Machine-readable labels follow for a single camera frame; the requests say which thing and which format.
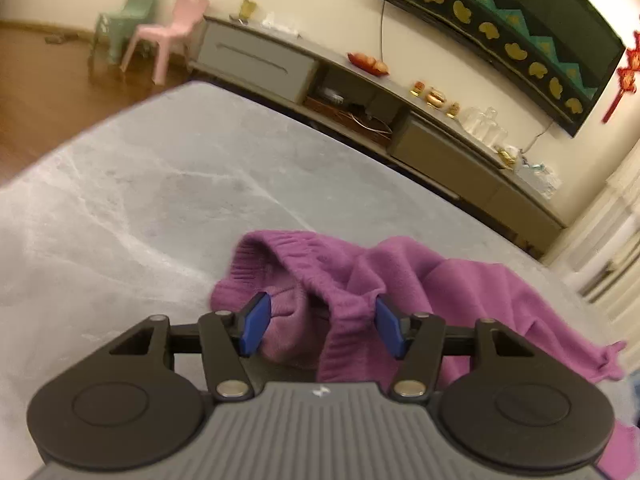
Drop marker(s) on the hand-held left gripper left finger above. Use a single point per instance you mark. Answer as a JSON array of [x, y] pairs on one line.
[[255, 322]]

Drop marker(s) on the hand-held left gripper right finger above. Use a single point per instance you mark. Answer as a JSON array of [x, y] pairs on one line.
[[387, 322]]

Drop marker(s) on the purple knit pants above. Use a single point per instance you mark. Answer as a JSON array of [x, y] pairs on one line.
[[450, 290]]

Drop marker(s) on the gold ingot ornament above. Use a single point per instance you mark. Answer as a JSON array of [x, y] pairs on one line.
[[506, 155]]

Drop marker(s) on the white storage box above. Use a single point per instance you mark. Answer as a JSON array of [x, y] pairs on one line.
[[539, 177]]

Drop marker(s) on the group of clear glass cups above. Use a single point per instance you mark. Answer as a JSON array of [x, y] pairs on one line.
[[482, 125]]

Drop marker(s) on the small gold ornament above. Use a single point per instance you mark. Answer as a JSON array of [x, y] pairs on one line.
[[418, 89], [453, 110]]

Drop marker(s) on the wide gold ornament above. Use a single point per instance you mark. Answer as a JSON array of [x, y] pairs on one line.
[[435, 97]]

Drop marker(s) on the dark pot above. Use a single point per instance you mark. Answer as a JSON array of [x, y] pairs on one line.
[[330, 95]]

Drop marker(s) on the beige curtain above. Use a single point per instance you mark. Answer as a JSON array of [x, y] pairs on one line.
[[610, 220]]

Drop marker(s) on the red fruit plate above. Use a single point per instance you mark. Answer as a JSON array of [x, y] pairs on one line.
[[367, 62]]

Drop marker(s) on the long grey TV cabinet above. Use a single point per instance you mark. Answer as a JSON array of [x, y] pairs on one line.
[[260, 55]]

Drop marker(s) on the white items on cabinet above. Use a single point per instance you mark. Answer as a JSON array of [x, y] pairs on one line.
[[280, 24]]

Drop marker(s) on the pink plastic child chair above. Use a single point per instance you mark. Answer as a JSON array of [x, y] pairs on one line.
[[170, 27]]

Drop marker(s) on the yellow glass vase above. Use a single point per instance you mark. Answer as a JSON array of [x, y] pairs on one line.
[[248, 9]]

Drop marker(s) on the green plastic child chair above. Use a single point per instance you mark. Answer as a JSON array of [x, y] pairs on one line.
[[122, 20]]

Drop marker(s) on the wall TV with patterned cover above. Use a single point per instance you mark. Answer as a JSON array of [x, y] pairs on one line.
[[500, 25]]

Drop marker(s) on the red knot wall ornament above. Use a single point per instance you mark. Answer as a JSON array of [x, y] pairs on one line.
[[627, 72]]

